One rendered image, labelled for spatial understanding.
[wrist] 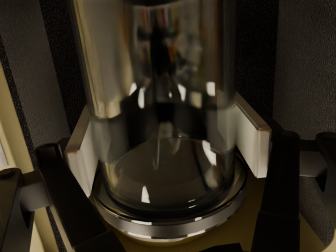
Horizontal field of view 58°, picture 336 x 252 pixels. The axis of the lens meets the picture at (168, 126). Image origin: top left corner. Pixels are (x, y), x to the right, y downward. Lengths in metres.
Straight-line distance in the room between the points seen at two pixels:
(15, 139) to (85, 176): 0.12
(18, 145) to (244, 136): 0.18
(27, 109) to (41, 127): 0.03
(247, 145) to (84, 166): 0.09
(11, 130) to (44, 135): 0.04
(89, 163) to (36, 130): 0.11
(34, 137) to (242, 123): 0.17
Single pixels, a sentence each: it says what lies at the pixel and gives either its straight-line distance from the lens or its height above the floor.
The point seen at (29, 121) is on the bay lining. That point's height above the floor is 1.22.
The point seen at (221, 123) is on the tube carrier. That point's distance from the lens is 0.17.
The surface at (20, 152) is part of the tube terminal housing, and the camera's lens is 0.28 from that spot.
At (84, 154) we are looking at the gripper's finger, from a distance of 0.17.
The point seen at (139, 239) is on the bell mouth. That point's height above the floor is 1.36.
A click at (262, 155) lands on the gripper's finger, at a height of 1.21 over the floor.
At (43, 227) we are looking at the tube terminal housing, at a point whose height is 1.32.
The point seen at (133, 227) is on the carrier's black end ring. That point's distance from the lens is 0.18.
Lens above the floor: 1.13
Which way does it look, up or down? 24 degrees up
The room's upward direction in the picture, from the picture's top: 175 degrees clockwise
